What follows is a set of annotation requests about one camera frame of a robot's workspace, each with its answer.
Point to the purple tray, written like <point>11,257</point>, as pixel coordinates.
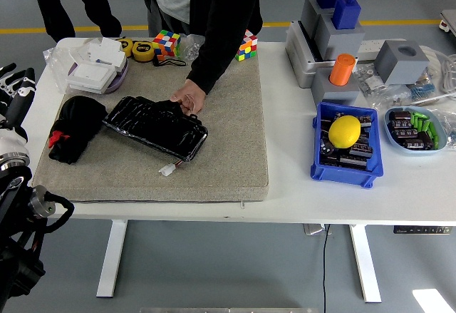
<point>119,79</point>

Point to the green battery cell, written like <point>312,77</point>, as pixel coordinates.
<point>433,130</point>
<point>426,126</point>
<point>415,119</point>
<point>435,142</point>

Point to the person's hand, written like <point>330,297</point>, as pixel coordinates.
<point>192,97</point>

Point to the silver box under table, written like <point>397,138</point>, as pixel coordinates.
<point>313,229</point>

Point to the person standing behind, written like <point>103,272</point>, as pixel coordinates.
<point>96,6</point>

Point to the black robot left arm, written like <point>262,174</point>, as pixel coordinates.
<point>18,266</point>

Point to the blue plastic bin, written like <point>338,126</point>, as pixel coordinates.
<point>338,179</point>

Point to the multicolour puzzle cube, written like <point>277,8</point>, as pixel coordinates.
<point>247,47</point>
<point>165,43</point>

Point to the white table leg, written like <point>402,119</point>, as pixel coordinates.
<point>110,263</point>
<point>367,273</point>

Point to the thin white rod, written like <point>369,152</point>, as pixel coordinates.
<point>438,98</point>

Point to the blue resistor bundle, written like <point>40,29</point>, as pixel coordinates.
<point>424,90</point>

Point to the yellow tape measure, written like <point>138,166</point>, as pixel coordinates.
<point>142,51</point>
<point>125,46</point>

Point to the grey block with round hole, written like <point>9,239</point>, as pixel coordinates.
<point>392,63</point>

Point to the white power strip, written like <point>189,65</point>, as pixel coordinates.
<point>370,45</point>

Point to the clear bag of small parts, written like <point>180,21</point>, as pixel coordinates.
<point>370,85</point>

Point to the yellow lemon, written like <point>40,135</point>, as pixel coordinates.
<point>343,131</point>

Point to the black glossy panel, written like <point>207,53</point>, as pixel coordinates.
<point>153,131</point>

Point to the light blue dish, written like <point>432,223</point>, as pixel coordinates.
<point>389,133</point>

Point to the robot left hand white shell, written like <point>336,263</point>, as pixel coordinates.
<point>12,138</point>

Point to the white flat switch box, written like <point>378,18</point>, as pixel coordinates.
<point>92,74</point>

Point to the black desk control panel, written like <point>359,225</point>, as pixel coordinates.
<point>420,230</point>

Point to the clear crumpled plastic bag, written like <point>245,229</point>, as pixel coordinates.
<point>449,127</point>

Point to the light grey enclosure box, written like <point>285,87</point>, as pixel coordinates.
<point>299,63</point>

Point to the clear empty plastic bag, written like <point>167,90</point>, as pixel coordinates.
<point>57,63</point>

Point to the white open cardboard box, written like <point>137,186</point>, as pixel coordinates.
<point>107,51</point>

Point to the grey holder block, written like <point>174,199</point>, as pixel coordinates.
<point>335,93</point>
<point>310,13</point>
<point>338,43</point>

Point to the orange cylinder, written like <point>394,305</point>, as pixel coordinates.
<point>342,70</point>

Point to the black rag with red tag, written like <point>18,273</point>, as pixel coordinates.
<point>78,120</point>

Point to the clear bag of metal parts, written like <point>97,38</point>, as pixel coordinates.
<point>189,47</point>

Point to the grey-brown mat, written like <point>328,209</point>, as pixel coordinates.
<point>221,170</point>

